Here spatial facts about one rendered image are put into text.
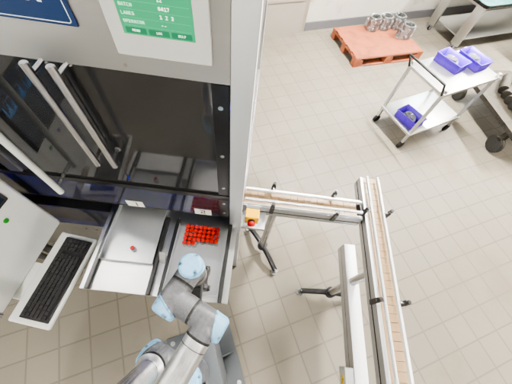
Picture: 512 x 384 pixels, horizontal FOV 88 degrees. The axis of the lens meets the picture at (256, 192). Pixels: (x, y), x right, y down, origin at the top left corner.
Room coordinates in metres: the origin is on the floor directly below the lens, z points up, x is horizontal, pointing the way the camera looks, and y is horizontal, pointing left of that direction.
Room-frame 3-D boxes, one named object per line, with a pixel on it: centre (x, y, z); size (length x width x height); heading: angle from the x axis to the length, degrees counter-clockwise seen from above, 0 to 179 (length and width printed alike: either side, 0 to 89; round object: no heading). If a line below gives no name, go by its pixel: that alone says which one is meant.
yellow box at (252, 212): (0.58, 0.00, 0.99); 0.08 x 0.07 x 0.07; 4
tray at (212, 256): (0.33, 0.23, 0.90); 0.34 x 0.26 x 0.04; 3
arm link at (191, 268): (0.17, 0.15, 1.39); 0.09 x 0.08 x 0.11; 159
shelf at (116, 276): (0.37, 0.40, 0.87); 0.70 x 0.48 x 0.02; 94
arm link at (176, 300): (0.08, 0.17, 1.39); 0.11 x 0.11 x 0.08; 69
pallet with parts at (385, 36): (4.16, -1.38, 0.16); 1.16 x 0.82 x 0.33; 118
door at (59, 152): (0.52, 0.78, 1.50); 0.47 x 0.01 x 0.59; 94
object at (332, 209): (0.74, -0.28, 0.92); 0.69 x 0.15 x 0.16; 94
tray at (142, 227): (0.43, 0.58, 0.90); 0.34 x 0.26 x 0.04; 4
